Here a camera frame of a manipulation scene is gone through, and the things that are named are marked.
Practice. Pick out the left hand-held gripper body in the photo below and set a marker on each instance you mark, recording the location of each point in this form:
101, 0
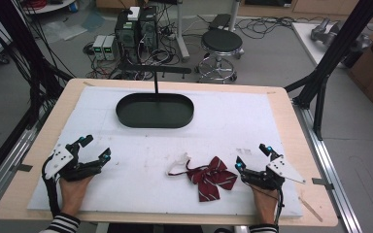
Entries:
65, 161

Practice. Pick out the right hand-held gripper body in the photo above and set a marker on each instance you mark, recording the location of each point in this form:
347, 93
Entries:
273, 174

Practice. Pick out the red striped bow tie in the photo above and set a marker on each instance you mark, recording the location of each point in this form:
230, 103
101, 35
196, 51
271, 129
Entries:
212, 177

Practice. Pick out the black hanger stand with tray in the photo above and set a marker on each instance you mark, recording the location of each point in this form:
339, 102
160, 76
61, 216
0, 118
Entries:
136, 113

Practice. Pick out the person's right hand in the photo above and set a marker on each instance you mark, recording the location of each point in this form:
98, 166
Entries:
265, 204

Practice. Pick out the person's left hand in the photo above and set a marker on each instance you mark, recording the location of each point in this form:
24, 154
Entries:
73, 194

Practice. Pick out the wooden table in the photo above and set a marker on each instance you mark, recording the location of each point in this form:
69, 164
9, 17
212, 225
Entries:
288, 129

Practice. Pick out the white foam mat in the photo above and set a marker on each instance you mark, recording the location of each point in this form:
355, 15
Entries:
142, 145

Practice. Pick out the wooden stick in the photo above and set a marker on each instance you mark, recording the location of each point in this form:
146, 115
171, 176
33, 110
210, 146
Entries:
311, 209

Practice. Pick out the grey power supply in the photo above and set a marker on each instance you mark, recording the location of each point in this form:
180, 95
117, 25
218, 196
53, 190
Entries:
98, 47
110, 48

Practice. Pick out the clear plastic sheet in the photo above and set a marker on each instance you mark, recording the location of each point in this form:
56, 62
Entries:
64, 29

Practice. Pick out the black computer tower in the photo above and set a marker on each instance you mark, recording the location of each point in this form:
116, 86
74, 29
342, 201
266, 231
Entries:
148, 27
126, 32

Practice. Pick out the black round stool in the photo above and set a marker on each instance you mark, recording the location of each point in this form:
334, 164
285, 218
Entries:
221, 41

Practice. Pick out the grey robot part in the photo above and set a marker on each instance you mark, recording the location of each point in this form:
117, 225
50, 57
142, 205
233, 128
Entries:
328, 32

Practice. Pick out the white box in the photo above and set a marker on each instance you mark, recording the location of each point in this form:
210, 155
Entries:
133, 13

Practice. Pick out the black flat device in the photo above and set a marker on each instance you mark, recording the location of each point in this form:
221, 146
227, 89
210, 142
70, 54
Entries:
220, 21

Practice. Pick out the round white table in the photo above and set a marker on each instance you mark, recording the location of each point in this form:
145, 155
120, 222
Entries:
48, 7

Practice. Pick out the white desk leg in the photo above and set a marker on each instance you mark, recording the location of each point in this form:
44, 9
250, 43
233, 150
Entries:
182, 35
234, 11

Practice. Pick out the grey metal bracket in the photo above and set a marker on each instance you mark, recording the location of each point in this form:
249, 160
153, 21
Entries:
322, 183
22, 167

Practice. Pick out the aluminium rail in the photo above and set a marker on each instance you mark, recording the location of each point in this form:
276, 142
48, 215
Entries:
330, 174
9, 161

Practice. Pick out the black metal frame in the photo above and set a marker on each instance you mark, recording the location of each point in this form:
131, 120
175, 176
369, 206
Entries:
29, 55
336, 51

